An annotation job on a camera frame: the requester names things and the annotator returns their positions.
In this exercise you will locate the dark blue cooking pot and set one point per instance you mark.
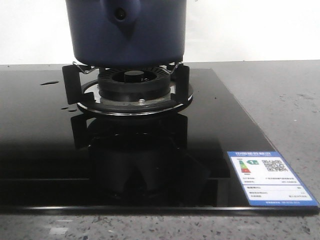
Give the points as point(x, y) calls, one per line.
point(127, 33)

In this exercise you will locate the black right pot support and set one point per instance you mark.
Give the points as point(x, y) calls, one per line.
point(88, 99)

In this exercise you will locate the black right burner head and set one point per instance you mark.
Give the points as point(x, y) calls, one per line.
point(131, 85)

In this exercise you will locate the black glass gas cooktop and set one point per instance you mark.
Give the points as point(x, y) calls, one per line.
point(56, 160)

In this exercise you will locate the blue energy label sticker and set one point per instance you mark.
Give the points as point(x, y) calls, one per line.
point(268, 180)

